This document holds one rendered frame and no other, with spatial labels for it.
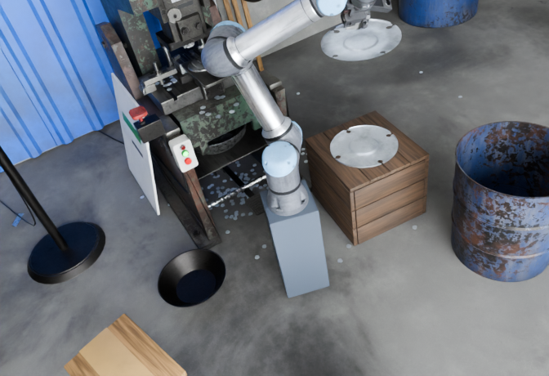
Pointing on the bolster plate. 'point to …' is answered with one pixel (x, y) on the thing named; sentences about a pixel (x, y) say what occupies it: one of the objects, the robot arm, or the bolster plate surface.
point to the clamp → (155, 78)
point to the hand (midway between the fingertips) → (358, 24)
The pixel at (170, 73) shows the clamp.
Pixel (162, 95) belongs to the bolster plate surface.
